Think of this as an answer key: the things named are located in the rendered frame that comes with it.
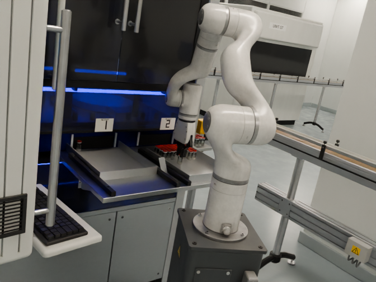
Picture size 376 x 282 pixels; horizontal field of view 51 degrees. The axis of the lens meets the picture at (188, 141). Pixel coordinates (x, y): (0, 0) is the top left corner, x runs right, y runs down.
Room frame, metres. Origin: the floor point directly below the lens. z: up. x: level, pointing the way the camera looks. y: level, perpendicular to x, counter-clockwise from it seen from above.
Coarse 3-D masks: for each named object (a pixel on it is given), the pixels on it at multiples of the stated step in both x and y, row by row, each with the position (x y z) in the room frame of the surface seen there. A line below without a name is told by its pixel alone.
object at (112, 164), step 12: (120, 144) 1.79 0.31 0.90; (84, 156) 1.60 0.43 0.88; (96, 156) 1.63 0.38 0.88; (108, 156) 1.65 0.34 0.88; (120, 156) 1.68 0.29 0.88; (132, 156) 1.70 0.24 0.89; (96, 168) 1.41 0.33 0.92; (108, 168) 1.51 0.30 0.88; (120, 168) 1.53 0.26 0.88; (132, 168) 1.56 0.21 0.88; (144, 168) 1.51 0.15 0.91; (156, 168) 1.54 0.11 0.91
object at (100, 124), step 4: (96, 120) 1.63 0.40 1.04; (100, 120) 1.65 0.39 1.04; (104, 120) 1.66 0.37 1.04; (108, 120) 1.67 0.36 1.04; (112, 120) 1.68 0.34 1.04; (96, 124) 1.64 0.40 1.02; (100, 124) 1.65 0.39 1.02; (104, 124) 1.66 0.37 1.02; (108, 124) 1.67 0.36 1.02; (112, 124) 1.69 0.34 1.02; (96, 128) 1.64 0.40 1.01; (100, 128) 1.65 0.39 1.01; (104, 128) 1.66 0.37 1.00; (108, 128) 1.67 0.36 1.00
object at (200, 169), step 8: (152, 152) 1.73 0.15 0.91; (200, 152) 1.86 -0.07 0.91; (168, 160) 1.74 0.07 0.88; (176, 160) 1.76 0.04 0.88; (184, 160) 1.78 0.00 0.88; (192, 160) 1.80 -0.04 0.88; (200, 160) 1.82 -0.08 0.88; (208, 160) 1.81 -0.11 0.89; (176, 168) 1.58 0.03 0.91; (184, 168) 1.67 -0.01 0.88; (192, 168) 1.69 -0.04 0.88; (200, 168) 1.71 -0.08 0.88; (208, 168) 1.72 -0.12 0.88; (184, 176) 1.53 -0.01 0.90; (192, 176) 1.52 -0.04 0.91; (200, 176) 1.55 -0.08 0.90; (208, 176) 1.58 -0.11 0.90
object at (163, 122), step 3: (162, 120) 1.86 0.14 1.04; (165, 120) 1.87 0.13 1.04; (171, 120) 1.89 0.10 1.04; (174, 120) 1.90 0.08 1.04; (162, 123) 1.86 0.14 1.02; (165, 123) 1.87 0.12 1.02; (171, 123) 1.89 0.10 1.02; (174, 123) 1.90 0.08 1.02; (162, 126) 1.86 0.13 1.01; (165, 126) 1.87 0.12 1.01; (171, 126) 1.90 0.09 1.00; (174, 126) 1.91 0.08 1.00; (162, 129) 1.86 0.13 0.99; (165, 129) 1.87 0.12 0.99; (168, 129) 1.89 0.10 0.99
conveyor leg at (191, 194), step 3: (195, 189) 2.25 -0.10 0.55; (189, 192) 2.24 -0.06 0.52; (192, 192) 2.24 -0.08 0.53; (189, 195) 2.24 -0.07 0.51; (192, 195) 2.24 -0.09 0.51; (186, 198) 2.25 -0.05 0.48; (189, 198) 2.24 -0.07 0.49; (192, 198) 2.24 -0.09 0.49; (186, 201) 2.25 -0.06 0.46; (189, 201) 2.24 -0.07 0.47; (192, 201) 2.24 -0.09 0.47; (186, 204) 2.24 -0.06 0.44; (189, 204) 2.24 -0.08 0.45; (192, 204) 2.25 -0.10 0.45; (186, 207) 2.24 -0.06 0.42; (189, 207) 2.24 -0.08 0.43; (192, 207) 2.26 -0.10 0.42
